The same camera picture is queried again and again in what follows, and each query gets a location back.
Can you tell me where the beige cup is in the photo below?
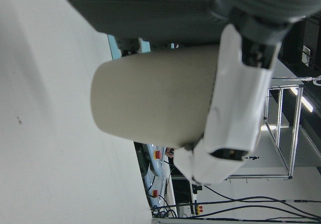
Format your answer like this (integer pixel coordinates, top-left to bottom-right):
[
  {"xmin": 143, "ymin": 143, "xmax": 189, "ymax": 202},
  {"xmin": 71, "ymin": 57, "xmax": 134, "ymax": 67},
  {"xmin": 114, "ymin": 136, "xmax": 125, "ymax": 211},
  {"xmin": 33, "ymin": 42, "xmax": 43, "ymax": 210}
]
[{"xmin": 90, "ymin": 45, "xmax": 221, "ymax": 149}]

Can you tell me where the grey-blue teach pendant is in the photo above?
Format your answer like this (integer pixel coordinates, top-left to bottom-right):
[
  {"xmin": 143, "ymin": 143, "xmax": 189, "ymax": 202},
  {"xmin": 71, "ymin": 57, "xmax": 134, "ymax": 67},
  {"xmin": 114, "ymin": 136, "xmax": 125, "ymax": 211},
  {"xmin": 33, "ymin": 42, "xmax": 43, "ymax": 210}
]
[
  {"xmin": 144, "ymin": 143, "xmax": 174, "ymax": 177},
  {"xmin": 145, "ymin": 168, "xmax": 176, "ymax": 208}
]

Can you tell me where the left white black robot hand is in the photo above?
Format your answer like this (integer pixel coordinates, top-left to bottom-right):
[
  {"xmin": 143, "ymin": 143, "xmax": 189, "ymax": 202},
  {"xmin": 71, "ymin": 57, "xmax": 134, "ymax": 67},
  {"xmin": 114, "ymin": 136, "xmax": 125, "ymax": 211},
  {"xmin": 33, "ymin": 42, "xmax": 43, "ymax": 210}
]
[{"xmin": 54, "ymin": 0, "xmax": 321, "ymax": 186}]

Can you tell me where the black cable with inline connectors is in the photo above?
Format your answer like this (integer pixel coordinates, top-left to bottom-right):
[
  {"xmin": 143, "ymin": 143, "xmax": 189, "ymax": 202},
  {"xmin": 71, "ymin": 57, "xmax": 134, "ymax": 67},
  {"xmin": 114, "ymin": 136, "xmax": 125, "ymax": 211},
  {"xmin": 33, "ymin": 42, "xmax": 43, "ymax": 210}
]
[{"xmin": 175, "ymin": 198, "xmax": 321, "ymax": 207}]

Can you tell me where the light blue plastic box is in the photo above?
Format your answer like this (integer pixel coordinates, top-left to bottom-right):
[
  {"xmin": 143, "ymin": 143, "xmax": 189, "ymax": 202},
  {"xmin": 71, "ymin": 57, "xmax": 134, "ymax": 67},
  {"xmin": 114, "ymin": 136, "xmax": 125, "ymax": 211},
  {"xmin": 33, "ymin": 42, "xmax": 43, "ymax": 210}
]
[{"xmin": 107, "ymin": 34, "xmax": 151, "ymax": 59}]

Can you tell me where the aluminium frame rack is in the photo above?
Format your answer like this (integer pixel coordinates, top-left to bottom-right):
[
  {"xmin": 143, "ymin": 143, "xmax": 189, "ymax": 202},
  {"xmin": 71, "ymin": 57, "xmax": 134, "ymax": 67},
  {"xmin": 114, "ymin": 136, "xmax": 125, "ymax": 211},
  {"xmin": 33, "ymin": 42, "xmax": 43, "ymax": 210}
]
[{"xmin": 227, "ymin": 76, "xmax": 305, "ymax": 180}]

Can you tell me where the ceiling light strip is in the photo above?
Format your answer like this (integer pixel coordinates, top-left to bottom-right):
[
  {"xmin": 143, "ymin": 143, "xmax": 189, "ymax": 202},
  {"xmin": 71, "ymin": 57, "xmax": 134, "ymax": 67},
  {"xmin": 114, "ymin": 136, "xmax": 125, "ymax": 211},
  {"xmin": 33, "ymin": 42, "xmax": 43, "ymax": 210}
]
[{"xmin": 290, "ymin": 87, "xmax": 314, "ymax": 113}]

